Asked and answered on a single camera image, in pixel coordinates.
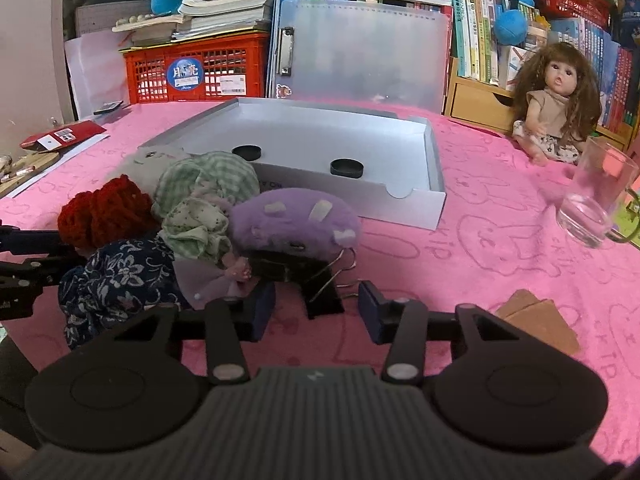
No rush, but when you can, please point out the black binder clip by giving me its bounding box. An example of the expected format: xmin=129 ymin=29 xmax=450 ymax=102
xmin=247 ymin=247 xmax=359 ymax=320

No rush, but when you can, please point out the grey cutting mat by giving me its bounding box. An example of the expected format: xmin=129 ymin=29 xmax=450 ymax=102
xmin=75 ymin=4 xmax=157 ymax=40

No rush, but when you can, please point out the navy floral cloth scrunchie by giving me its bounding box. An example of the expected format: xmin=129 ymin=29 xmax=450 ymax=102
xmin=57 ymin=237 xmax=190 ymax=351

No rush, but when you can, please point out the grey cardboard box tray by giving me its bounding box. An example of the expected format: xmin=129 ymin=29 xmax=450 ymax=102
xmin=145 ymin=97 xmax=447 ymax=231

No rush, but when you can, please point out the large blue plush toy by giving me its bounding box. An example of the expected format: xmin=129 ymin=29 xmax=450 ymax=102
xmin=460 ymin=0 xmax=538 ymax=47

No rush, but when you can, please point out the red plastic crate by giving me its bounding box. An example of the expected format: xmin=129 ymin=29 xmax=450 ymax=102
xmin=122 ymin=31 xmax=271 ymax=106

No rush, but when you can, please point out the pink printed blanket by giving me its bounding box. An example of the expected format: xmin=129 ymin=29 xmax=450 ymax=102
xmin=0 ymin=97 xmax=640 ymax=463

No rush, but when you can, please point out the white paper sheet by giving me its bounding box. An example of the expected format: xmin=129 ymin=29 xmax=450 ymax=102
xmin=0 ymin=132 xmax=112 ymax=200

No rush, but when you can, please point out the wooden board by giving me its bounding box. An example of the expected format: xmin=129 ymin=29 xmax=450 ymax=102
xmin=0 ymin=150 xmax=62 ymax=197

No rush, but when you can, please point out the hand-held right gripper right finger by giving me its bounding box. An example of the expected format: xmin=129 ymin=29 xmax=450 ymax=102
xmin=357 ymin=280 xmax=526 ymax=386

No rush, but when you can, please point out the red knitted scrunchie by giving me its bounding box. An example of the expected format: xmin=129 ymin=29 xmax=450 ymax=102
xmin=57 ymin=175 xmax=159 ymax=251

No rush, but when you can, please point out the row of blue books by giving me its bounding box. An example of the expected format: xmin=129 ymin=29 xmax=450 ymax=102
xmin=547 ymin=16 xmax=640 ymax=132

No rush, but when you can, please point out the white plastic sheet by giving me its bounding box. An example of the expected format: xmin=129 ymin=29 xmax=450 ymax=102
xmin=64 ymin=35 xmax=130 ymax=112

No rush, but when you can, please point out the clear glass cup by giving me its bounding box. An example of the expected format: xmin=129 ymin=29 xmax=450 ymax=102
xmin=556 ymin=136 xmax=640 ymax=249

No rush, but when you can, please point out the translucent clipboard folder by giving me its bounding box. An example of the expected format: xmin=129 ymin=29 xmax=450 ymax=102
xmin=266 ymin=0 xmax=453 ymax=117

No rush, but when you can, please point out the brown-haired baby doll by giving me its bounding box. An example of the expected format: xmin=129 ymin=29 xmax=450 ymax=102
xmin=510 ymin=42 xmax=604 ymax=166

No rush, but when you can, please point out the wooden drawer box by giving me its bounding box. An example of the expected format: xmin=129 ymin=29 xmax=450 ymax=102
xmin=444 ymin=57 xmax=640 ymax=153

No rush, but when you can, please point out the white fluffy scrunchie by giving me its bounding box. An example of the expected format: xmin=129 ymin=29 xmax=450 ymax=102
xmin=122 ymin=145 xmax=193 ymax=192

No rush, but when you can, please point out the row of colourful upright books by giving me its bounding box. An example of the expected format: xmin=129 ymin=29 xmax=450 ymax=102
xmin=272 ymin=0 xmax=551 ymax=88

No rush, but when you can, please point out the stack of lying books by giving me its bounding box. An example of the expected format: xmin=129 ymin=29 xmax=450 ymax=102
xmin=112 ymin=0 xmax=279 ymax=47

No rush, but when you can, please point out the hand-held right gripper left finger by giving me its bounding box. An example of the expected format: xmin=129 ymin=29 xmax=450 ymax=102
xmin=107 ymin=282 xmax=278 ymax=383

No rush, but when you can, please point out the red envelope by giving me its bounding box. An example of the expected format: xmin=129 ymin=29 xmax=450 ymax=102
xmin=20 ymin=120 xmax=109 ymax=154

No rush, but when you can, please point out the brown cardboard piece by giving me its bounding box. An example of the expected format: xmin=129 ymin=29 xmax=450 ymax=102
xmin=495 ymin=289 xmax=582 ymax=357

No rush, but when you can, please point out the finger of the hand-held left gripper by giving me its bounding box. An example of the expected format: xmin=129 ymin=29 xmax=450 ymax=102
xmin=0 ymin=256 xmax=69 ymax=321
xmin=0 ymin=225 xmax=76 ymax=262

